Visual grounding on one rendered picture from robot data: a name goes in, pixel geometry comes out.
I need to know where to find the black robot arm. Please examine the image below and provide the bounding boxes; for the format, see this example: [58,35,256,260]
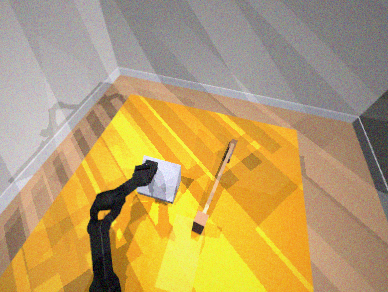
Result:
[86,159,158,292]

